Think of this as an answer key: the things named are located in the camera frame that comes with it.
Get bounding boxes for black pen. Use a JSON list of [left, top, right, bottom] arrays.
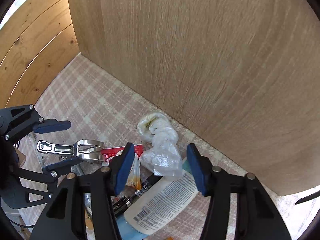
[[112, 174, 163, 218]]

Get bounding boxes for metal bottle opener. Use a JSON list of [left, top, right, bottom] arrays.
[[37, 139, 104, 164]]

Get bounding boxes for red coffee creamer sachet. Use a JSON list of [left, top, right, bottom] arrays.
[[100, 144, 144, 191]]

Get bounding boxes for white blue lotion tube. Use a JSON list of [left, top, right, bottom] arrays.
[[117, 159, 198, 239]]

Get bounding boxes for clear plastic bag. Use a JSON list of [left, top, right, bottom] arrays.
[[137, 112, 183, 180]]

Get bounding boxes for checkered pink tablecloth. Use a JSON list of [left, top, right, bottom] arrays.
[[18, 54, 319, 239]]

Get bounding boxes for pine wood side panel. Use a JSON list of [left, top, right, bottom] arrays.
[[1, 0, 79, 108]]

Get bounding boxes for wooden backboard panel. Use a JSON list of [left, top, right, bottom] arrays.
[[68, 0, 319, 196]]

